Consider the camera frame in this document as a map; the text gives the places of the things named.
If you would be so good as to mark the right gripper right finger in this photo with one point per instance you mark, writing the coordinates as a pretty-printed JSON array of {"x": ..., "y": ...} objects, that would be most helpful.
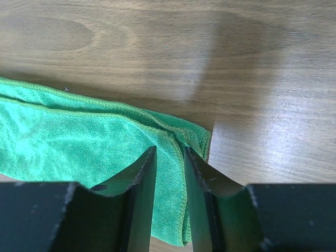
[{"x": 222, "y": 214}]

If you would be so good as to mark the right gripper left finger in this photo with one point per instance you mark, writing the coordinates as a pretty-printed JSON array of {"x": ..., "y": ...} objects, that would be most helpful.
[{"x": 115, "y": 215}]

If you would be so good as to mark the green towel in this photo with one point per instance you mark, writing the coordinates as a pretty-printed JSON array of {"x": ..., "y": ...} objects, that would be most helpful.
[{"x": 53, "y": 135}]

